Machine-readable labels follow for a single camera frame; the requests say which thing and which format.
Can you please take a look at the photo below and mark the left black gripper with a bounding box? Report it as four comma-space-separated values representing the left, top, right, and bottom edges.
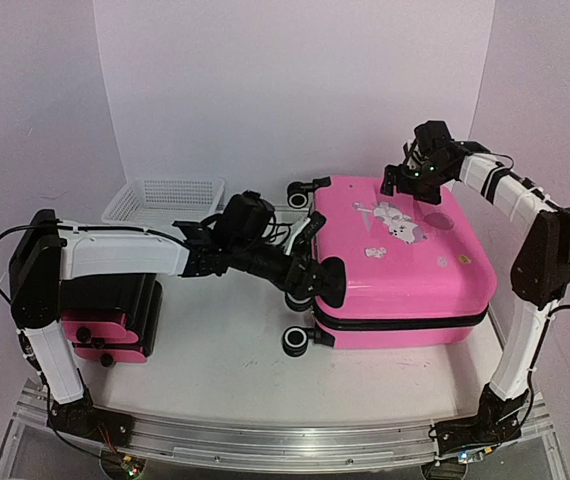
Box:
232, 238, 342, 301

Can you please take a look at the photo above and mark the pink hard-shell suitcase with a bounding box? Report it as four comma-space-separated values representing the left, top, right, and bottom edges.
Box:
282, 174, 498, 359

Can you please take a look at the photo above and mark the white plastic mesh basket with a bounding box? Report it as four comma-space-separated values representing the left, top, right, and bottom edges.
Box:
101, 175, 225, 229

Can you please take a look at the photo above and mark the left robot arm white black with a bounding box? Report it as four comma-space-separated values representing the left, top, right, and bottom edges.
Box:
9, 209, 318, 437

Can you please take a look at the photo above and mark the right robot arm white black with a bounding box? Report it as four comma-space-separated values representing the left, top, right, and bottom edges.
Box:
380, 139, 570, 402

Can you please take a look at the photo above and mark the pink and black folded case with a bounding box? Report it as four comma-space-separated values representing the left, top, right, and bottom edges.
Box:
60, 273, 163, 368

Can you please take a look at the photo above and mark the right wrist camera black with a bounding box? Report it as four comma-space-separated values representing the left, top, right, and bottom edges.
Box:
414, 120, 453, 156

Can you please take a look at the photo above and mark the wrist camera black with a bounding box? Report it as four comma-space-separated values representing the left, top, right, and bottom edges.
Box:
414, 120, 453, 156
213, 190, 275, 248

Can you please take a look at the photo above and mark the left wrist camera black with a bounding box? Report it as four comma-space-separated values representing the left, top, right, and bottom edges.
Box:
213, 190, 275, 248

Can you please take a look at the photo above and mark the curved aluminium rail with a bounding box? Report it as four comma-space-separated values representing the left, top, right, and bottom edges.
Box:
0, 382, 562, 473

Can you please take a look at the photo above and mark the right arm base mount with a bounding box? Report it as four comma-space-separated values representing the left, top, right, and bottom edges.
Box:
428, 384, 529, 458

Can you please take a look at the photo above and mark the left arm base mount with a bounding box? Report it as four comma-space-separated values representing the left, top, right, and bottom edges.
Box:
47, 391, 134, 447

